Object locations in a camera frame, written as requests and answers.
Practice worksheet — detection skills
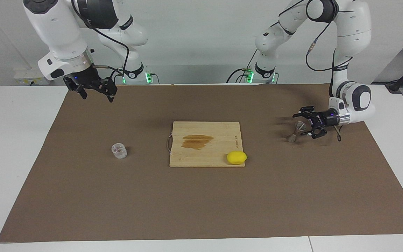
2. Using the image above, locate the black base cable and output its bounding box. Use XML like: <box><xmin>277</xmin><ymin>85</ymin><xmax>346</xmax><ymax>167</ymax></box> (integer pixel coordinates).
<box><xmin>226</xmin><ymin>49</ymin><xmax>260</xmax><ymax>83</ymax></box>

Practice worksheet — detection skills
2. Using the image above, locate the brown table mat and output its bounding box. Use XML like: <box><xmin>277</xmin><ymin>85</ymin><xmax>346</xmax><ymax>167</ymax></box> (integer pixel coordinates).
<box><xmin>0</xmin><ymin>83</ymin><xmax>403</xmax><ymax>243</ymax></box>

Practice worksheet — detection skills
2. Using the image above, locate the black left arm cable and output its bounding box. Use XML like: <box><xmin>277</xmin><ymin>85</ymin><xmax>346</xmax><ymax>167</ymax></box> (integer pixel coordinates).
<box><xmin>278</xmin><ymin>0</ymin><xmax>354</xmax><ymax>142</ymax></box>

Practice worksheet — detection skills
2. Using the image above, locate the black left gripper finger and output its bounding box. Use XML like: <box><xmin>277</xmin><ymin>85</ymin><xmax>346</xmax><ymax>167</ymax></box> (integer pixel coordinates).
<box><xmin>293</xmin><ymin>106</ymin><xmax>317</xmax><ymax>121</ymax></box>
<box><xmin>302</xmin><ymin>125</ymin><xmax>327</xmax><ymax>139</ymax></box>

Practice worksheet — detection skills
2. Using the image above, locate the wooden cutting board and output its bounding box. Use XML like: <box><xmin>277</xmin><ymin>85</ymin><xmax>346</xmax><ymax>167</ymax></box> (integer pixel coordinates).
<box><xmin>167</xmin><ymin>121</ymin><xmax>246</xmax><ymax>168</ymax></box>

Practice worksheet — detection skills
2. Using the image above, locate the white wall socket strip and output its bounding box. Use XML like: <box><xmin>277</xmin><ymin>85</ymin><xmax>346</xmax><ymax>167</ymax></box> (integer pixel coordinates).
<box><xmin>14</xmin><ymin>68</ymin><xmax>44</xmax><ymax>86</ymax></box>

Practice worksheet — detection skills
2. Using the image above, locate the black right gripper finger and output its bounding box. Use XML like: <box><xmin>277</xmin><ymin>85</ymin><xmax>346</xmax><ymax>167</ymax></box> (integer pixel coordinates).
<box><xmin>98</xmin><ymin>79</ymin><xmax>118</xmax><ymax>103</ymax></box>
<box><xmin>69</xmin><ymin>84</ymin><xmax>87</xmax><ymax>100</ymax></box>

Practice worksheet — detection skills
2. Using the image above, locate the metal double jigger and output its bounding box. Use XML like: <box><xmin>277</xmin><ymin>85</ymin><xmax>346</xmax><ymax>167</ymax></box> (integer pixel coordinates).
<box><xmin>287</xmin><ymin>121</ymin><xmax>307</xmax><ymax>143</ymax></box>

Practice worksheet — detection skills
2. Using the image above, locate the clear glass cup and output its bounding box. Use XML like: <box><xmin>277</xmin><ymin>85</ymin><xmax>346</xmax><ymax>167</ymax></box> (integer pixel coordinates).
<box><xmin>112</xmin><ymin>142</ymin><xmax>128</xmax><ymax>159</ymax></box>

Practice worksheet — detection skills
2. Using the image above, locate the yellow lemon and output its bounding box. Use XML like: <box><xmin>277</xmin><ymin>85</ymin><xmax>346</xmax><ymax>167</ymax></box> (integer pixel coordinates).
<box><xmin>227</xmin><ymin>151</ymin><xmax>248</xmax><ymax>165</ymax></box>

